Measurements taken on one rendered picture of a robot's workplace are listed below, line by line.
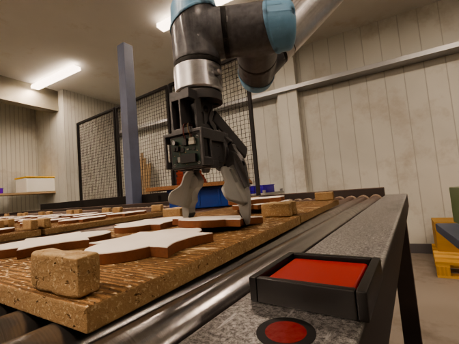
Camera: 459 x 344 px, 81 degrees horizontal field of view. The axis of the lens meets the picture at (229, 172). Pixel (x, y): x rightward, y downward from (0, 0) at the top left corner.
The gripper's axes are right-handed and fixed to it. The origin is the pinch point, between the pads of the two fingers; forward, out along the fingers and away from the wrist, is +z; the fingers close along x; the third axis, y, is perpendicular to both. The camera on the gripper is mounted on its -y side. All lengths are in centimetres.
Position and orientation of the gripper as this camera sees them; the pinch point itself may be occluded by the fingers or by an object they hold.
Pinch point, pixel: (217, 220)
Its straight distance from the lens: 44.0
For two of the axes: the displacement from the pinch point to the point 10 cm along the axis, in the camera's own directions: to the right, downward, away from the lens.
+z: 0.8, 10.0, -0.5
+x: 8.5, -0.9, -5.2
